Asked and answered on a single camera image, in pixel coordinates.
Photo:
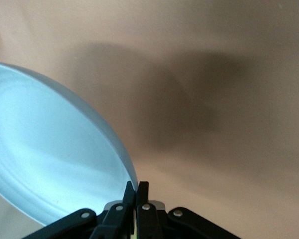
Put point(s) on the light blue plate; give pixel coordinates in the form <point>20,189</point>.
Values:
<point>52,149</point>

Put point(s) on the brown table cloth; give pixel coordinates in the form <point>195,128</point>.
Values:
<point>214,49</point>

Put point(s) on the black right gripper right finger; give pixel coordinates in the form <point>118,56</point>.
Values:
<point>147,221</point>

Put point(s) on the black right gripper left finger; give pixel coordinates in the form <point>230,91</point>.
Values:
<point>114,224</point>

